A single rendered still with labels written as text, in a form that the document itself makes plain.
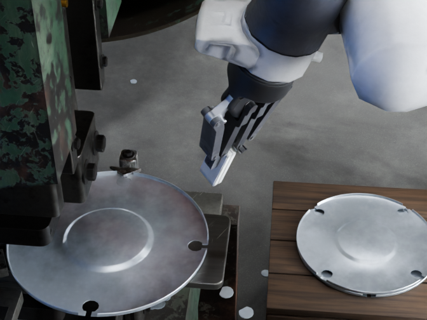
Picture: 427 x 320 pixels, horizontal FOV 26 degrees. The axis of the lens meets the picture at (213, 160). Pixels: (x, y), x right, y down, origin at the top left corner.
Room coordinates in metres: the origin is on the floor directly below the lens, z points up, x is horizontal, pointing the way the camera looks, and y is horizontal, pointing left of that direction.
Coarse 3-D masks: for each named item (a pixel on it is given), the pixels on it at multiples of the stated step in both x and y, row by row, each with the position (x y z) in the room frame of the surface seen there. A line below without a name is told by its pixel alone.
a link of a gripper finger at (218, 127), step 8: (216, 120) 0.82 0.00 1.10; (208, 128) 0.84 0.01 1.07; (216, 128) 0.82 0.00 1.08; (208, 136) 0.84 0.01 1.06; (216, 136) 0.83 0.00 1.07; (200, 144) 0.87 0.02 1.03; (208, 144) 0.85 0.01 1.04; (216, 144) 0.84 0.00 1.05; (208, 152) 0.85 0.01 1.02; (216, 152) 0.85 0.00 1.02
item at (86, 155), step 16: (64, 0) 1.00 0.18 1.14; (80, 112) 1.00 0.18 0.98; (80, 128) 0.96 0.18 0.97; (96, 144) 0.97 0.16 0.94; (80, 160) 0.91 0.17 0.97; (96, 160) 0.98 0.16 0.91; (64, 176) 0.90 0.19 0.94; (80, 176) 0.90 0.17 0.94; (96, 176) 0.92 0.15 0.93; (0, 192) 0.89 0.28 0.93; (16, 192) 0.88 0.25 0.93; (32, 192) 0.88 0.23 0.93; (48, 192) 0.88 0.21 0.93; (64, 192) 0.90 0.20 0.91; (80, 192) 0.90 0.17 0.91; (0, 208) 0.89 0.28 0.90; (16, 208) 0.88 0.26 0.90; (32, 208) 0.88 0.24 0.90; (48, 208) 0.88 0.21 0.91
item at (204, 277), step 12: (216, 216) 1.00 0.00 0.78; (216, 228) 0.97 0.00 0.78; (228, 228) 0.97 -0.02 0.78; (216, 240) 0.95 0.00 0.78; (228, 240) 0.95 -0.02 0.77; (216, 252) 0.92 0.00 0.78; (204, 264) 0.90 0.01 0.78; (216, 264) 0.90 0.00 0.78; (204, 276) 0.88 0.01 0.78; (216, 276) 0.88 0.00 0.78; (204, 288) 0.86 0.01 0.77; (216, 288) 0.86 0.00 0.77; (144, 312) 0.90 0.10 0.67
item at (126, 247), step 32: (96, 192) 1.05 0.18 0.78; (128, 192) 1.05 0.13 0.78; (160, 192) 1.05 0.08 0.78; (64, 224) 0.98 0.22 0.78; (96, 224) 0.97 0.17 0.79; (128, 224) 0.97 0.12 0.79; (160, 224) 0.98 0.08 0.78; (192, 224) 0.98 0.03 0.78; (32, 256) 0.91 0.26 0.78; (64, 256) 0.91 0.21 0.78; (96, 256) 0.91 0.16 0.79; (128, 256) 0.91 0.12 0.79; (160, 256) 0.91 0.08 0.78; (192, 256) 0.91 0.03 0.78; (32, 288) 0.85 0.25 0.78; (64, 288) 0.85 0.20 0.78; (96, 288) 0.85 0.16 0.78; (128, 288) 0.85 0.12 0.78; (160, 288) 0.85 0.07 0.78
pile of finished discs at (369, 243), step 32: (320, 224) 1.41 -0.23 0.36; (352, 224) 1.41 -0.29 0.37; (384, 224) 1.41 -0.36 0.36; (416, 224) 1.41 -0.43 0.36; (320, 256) 1.32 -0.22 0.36; (352, 256) 1.32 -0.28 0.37; (384, 256) 1.32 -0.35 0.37; (416, 256) 1.32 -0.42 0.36; (352, 288) 1.23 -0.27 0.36; (384, 288) 1.23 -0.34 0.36
